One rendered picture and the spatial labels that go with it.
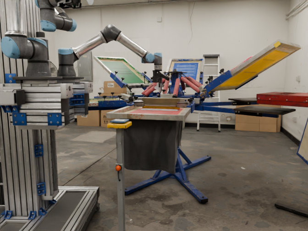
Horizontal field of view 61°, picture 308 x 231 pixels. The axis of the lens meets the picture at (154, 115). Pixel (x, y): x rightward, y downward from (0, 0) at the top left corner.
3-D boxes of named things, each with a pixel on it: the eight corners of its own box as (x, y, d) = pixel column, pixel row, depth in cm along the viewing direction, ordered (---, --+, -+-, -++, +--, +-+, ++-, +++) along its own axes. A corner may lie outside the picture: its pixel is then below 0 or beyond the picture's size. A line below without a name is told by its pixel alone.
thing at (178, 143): (176, 173, 202) (177, 118, 196) (171, 172, 203) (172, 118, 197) (183, 155, 247) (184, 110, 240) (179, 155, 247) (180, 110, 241)
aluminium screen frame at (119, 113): (184, 120, 184) (184, 115, 184) (106, 118, 197) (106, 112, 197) (193, 107, 260) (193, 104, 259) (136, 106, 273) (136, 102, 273)
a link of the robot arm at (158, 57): (152, 52, 244) (161, 52, 246) (152, 65, 246) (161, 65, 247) (153, 52, 237) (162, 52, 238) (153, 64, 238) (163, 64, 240)
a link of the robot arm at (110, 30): (108, 19, 212) (158, 54, 223) (108, 21, 223) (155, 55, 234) (100, 31, 213) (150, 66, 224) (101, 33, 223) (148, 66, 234)
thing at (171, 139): (175, 174, 200) (176, 118, 194) (119, 170, 211) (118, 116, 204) (176, 173, 203) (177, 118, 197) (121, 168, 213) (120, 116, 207)
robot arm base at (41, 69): (20, 76, 161) (19, 60, 160) (32, 76, 176) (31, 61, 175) (45, 76, 161) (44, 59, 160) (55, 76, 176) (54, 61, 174)
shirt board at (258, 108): (295, 117, 255) (296, 108, 254) (281, 122, 226) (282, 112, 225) (184, 106, 346) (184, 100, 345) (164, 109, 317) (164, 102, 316)
